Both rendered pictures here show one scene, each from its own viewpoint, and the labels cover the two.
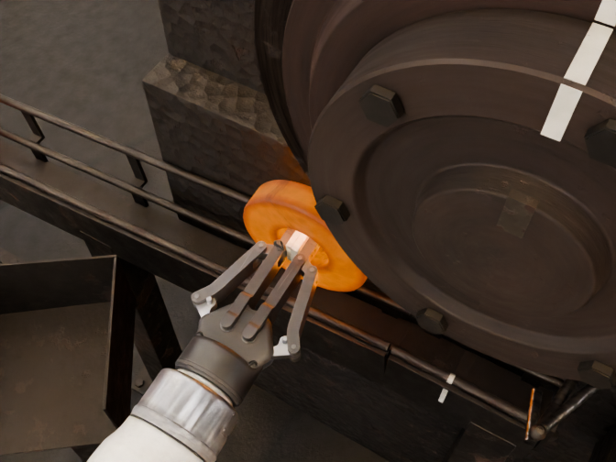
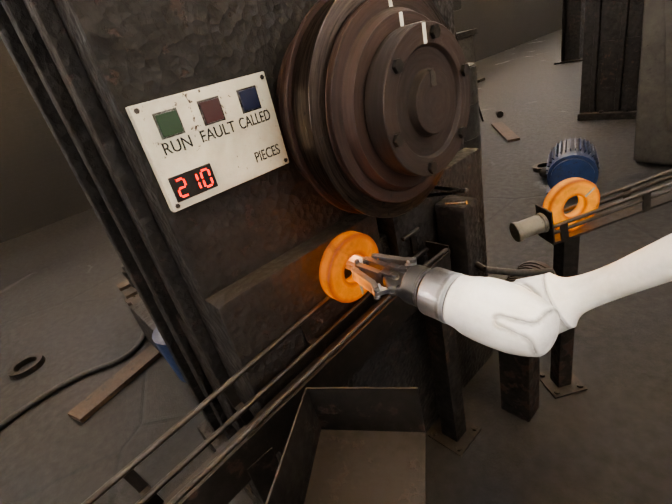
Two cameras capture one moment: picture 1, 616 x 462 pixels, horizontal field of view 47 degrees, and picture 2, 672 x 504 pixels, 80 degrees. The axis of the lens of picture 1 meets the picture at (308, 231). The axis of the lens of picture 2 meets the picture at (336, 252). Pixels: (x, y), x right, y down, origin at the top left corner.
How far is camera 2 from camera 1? 0.76 m
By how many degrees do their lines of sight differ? 55
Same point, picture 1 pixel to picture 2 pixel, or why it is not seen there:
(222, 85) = (247, 278)
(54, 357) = (351, 485)
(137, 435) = (459, 285)
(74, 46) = not seen: outside the picture
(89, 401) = (392, 456)
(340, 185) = (395, 124)
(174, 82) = (230, 294)
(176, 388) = (433, 274)
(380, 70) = (391, 54)
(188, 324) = not seen: outside the picture
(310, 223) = (354, 240)
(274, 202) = (339, 247)
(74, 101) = not seen: outside the picture
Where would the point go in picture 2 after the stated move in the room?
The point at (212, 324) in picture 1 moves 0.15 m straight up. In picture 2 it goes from (394, 282) to (380, 208)
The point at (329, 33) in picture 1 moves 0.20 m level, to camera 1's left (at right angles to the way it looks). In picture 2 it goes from (353, 86) to (316, 109)
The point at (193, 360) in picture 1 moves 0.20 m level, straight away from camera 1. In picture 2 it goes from (417, 275) to (308, 301)
